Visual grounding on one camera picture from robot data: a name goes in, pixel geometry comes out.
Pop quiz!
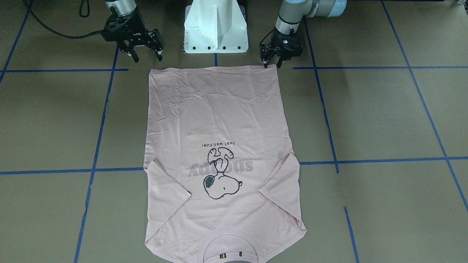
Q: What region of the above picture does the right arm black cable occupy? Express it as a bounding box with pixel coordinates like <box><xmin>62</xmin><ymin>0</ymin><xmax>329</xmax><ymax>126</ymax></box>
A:
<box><xmin>23</xmin><ymin>0</ymin><xmax>106</xmax><ymax>39</ymax></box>

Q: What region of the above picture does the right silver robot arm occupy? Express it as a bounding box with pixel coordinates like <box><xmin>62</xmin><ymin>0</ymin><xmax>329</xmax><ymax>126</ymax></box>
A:
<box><xmin>102</xmin><ymin>0</ymin><xmax>165</xmax><ymax>62</ymax></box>

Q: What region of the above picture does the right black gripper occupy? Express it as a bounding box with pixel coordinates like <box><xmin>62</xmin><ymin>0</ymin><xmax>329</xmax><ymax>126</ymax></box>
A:
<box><xmin>102</xmin><ymin>9</ymin><xmax>165</xmax><ymax>63</ymax></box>

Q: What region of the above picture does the pink Snoopy t-shirt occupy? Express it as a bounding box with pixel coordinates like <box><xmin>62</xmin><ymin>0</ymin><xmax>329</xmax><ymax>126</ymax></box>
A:
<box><xmin>143</xmin><ymin>65</ymin><xmax>306</xmax><ymax>263</ymax></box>

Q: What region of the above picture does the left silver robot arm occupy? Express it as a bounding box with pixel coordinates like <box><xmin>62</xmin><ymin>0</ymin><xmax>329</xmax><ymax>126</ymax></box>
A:
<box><xmin>259</xmin><ymin>0</ymin><xmax>347</xmax><ymax>68</ymax></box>

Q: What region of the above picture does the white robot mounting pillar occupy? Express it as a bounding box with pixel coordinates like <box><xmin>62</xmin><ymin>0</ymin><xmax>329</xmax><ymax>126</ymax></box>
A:
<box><xmin>183</xmin><ymin>0</ymin><xmax>249</xmax><ymax>54</ymax></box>

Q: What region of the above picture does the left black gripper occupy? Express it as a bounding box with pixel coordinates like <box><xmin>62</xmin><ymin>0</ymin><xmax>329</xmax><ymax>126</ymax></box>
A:
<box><xmin>260</xmin><ymin>30</ymin><xmax>303</xmax><ymax>68</ymax></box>

